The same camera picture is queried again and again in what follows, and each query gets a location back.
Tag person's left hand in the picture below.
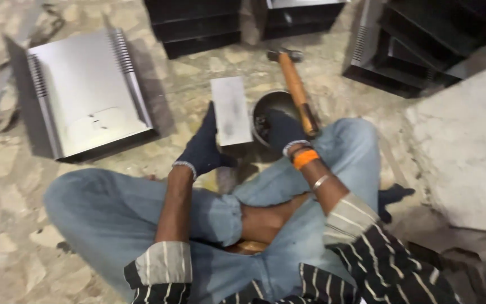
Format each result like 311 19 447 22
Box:
172 101 239 181

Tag person's right hand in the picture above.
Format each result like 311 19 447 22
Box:
266 108 312 158

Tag round metal bowl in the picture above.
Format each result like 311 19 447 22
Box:
251 90 312 149

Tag pile of dark small parts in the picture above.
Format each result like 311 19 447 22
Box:
255 115 270 137

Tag grey rectangular metal block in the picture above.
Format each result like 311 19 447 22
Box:
210 76 254 147

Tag orange wristband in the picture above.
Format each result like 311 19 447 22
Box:
292 149 321 171

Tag silver bangle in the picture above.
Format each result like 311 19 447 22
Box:
312 174 332 191

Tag heap of black metal boxes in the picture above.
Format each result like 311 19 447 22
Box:
342 0 486 99

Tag black white striped shirt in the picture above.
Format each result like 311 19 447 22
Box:
123 193 463 304

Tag grey concrete slab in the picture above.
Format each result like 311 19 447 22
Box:
402 55 486 237

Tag silver sheet metal box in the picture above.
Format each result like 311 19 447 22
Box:
26 28 159 164

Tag light blue jeans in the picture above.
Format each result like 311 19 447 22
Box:
43 117 382 304

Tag wooden handled hammer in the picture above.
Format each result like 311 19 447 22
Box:
267 47 320 137

